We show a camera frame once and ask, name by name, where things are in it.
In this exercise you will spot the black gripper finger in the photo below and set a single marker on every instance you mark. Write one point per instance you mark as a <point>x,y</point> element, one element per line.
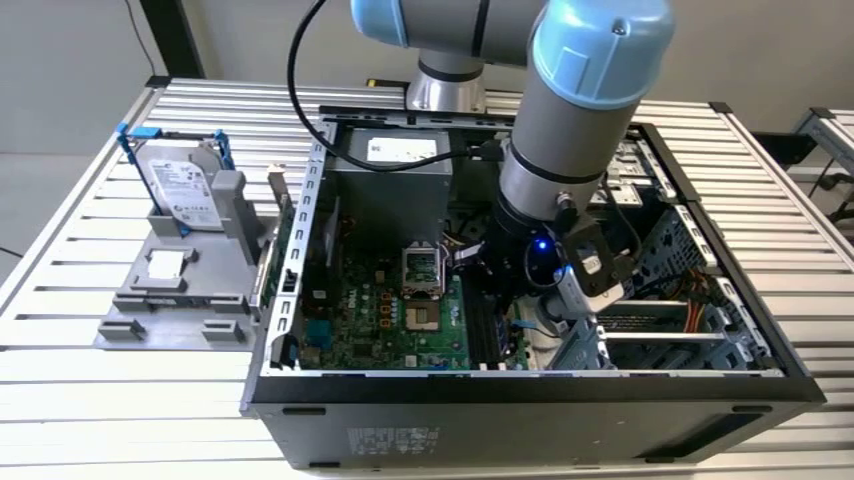
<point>472,257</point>

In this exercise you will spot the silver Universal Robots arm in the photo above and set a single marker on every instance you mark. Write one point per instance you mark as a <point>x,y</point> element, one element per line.
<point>574,130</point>

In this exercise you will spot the black RAM slot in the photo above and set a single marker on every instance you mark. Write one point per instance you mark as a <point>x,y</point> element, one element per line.
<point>472,325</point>
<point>484,350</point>

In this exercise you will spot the thin locking lever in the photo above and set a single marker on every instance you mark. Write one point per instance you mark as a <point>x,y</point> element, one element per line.
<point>441,270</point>

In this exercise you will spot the CPU socket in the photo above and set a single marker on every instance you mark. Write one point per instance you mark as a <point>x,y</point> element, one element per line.
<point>423,316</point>

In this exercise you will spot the grey power supply box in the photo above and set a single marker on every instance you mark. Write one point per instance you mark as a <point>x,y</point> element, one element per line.
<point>387,200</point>

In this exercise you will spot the silver optical drive cage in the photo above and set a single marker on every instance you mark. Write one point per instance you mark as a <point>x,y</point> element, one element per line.
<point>627,195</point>

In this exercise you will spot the perforated metal drive cage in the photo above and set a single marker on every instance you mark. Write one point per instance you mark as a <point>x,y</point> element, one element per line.
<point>667,250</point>

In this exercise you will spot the green motherboard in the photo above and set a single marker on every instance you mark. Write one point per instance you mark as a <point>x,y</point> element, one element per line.
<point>360,345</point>

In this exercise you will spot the silver disk bay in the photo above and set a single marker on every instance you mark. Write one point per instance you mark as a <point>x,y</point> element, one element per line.
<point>667,337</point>

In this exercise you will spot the green graphics card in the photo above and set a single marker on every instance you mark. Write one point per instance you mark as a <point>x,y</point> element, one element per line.
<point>267,280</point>

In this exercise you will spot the black open PC case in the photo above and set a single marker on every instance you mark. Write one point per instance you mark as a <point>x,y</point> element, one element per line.
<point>467,430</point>

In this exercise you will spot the yellow tipped black connector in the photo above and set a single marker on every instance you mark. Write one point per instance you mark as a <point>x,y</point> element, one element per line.
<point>383,82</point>

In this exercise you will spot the black table corner cap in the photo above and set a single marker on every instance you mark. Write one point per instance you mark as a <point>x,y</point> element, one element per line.
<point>157,81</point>
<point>719,107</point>

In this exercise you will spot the grey parts rack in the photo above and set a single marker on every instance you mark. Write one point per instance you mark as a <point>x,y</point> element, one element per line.
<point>193,280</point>

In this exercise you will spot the silver CPU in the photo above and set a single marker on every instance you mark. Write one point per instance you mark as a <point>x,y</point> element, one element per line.
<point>164,265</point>

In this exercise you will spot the hard disk in blue carrier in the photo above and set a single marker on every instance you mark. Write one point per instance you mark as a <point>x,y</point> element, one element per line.
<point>176,185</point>

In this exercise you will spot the neighbouring slatted metal table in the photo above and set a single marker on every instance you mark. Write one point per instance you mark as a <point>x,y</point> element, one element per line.
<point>834,130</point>

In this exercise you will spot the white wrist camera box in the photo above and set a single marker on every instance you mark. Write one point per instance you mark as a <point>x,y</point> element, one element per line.
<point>600,270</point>

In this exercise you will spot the black upright post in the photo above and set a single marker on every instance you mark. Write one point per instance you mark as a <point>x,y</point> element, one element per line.
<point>176,40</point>

